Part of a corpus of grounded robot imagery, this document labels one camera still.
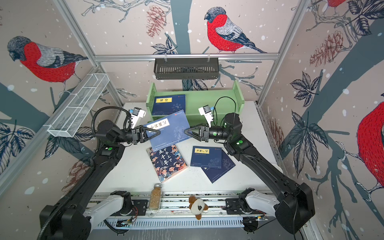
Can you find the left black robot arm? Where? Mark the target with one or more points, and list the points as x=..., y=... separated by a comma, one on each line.
x=66, y=220

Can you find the blue book wide yellow label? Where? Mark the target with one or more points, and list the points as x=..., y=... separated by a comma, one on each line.
x=172, y=129

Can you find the green two-tier wooden shelf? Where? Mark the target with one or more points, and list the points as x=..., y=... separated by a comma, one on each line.
x=225, y=101

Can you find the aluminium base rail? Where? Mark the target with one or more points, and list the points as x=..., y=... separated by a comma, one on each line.
x=123, y=204

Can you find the white wire mesh tray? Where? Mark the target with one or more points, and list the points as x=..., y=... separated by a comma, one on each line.
x=75, y=112

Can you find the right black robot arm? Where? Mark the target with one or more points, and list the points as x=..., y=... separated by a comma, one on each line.
x=270, y=174

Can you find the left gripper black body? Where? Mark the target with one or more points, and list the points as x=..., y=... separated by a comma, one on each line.
x=136, y=136

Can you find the blue book small yellow label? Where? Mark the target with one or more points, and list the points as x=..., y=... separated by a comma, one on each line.
x=166, y=105

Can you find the dark blue bottom book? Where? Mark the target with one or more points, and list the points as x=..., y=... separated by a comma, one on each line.
x=215, y=174

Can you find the blue book under stack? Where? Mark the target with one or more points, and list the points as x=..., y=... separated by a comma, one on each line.
x=206, y=157

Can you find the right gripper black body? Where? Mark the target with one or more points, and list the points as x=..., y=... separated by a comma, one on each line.
x=207, y=134

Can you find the illustrated Chinese history book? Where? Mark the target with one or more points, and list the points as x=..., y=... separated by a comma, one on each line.
x=167, y=162

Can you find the brown white plush toy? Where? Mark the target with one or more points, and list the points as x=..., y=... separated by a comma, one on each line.
x=197, y=206

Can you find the dark hanging perforated basket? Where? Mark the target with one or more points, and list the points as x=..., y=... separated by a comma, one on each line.
x=186, y=69

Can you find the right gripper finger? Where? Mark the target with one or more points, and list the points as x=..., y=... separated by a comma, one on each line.
x=195, y=129
x=194, y=135

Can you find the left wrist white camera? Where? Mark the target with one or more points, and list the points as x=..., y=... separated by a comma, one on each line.
x=136, y=114

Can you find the glass jar of grains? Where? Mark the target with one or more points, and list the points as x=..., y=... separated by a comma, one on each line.
x=156, y=197

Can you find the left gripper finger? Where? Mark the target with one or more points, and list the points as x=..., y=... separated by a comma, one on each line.
x=151, y=130
x=151, y=136

